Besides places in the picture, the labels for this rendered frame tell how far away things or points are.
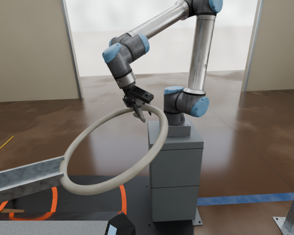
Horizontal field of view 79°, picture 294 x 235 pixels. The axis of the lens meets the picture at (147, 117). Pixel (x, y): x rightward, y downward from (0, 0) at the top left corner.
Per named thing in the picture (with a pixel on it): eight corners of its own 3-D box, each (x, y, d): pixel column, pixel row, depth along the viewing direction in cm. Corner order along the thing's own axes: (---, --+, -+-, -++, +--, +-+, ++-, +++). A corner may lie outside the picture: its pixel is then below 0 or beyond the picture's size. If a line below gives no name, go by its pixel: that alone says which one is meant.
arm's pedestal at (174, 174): (145, 186, 204) (142, 118, 170) (188, 183, 205) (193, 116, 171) (147, 228, 158) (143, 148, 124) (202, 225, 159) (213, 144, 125)
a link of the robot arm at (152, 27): (185, -7, 115) (102, 39, 89) (202, -11, 106) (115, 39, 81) (188, 13, 122) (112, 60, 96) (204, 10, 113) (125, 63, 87)
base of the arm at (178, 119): (161, 115, 153) (161, 104, 149) (183, 115, 151) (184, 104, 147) (160, 125, 136) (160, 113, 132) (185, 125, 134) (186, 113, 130)
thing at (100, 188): (58, 229, 51) (51, 224, 50) (63, 145, 93) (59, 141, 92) (195, 139, 58) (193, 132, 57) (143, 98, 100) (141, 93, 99)
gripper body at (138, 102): (136, 100, 94) (125, 79, 88) (148, 100, 88) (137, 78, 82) (127, 108, 89) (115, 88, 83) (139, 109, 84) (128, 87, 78)
